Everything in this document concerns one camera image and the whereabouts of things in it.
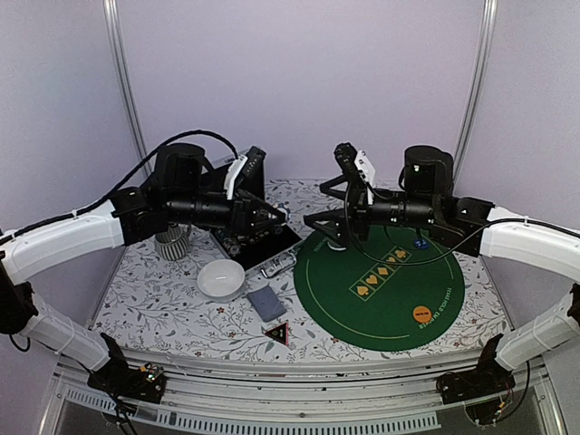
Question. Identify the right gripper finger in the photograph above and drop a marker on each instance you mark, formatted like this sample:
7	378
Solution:
329	189
331	223

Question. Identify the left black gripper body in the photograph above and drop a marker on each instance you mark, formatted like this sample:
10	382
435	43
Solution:
236	225

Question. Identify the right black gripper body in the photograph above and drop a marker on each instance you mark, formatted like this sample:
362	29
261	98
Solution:
357	209

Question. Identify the blue small blind button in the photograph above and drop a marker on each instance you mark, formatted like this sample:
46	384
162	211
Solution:
421	244

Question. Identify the orange big blind button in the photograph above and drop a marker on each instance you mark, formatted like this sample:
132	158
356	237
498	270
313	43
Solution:
422	314

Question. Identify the clear acrylic dealer button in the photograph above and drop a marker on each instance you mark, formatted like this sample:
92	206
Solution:
335	247

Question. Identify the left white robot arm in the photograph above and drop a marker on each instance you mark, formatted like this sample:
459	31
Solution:
173	194

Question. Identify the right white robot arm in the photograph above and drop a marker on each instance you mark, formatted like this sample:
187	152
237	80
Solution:
425	204

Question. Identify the left poker chip stack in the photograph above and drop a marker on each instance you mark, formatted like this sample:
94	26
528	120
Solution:
232	243

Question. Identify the white ceramic bowl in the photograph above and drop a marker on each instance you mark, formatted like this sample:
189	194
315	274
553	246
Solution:
222	280

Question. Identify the striped ceramic mug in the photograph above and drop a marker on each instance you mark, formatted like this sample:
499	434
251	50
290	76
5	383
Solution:
173	244

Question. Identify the round green poker mat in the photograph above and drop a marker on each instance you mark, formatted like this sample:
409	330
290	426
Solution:
366	299

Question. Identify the floral tablecloth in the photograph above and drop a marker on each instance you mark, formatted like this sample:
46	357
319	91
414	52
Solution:
154	305

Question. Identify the red black triangle card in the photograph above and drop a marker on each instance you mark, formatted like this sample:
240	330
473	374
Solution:
278	333

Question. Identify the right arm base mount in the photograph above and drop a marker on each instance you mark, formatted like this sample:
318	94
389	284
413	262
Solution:
485	379

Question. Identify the left aluminium frame post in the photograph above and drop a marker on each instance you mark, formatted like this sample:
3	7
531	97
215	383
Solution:
121	66

